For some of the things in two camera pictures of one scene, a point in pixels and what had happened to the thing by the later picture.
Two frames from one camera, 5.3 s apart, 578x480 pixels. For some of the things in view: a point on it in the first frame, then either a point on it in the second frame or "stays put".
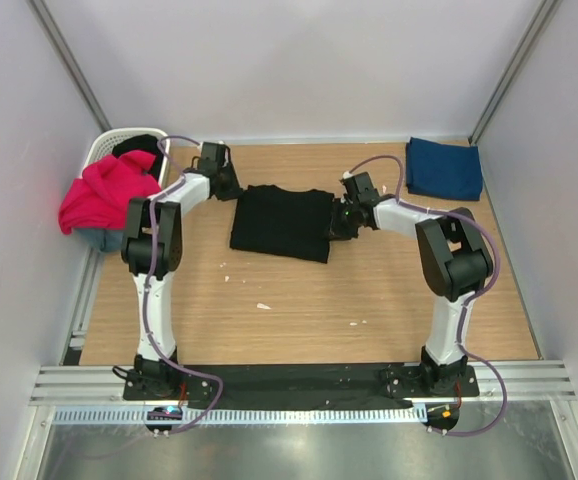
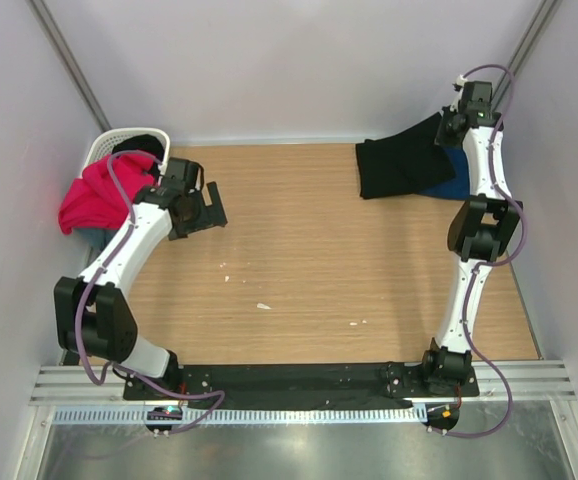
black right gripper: x=336 y=231 to x=441 y=137
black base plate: x=301 y=386 stays put
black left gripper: x=235 y=189 to x=209 y=216
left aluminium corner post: x=45 y=18 stays put
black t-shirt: x=291 y=223 to x=407 y=162
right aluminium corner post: x=513 y=70 stays put
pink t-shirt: x=101 y=197 stays put
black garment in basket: x=145 y=143 stays put
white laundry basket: x=104 y=142 stays put
